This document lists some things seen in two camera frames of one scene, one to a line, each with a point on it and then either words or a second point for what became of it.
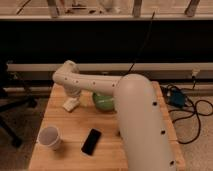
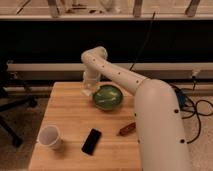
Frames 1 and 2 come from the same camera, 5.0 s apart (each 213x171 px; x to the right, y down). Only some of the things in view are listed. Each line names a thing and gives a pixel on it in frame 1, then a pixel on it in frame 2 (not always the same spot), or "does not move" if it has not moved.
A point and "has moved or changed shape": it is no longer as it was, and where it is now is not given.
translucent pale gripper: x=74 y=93 -> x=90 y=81
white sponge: x=70 y=103 has moved or changed shape
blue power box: x=177 y=98 does not move
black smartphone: x=91 y=141 does not move
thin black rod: x=149 y=31 does not move
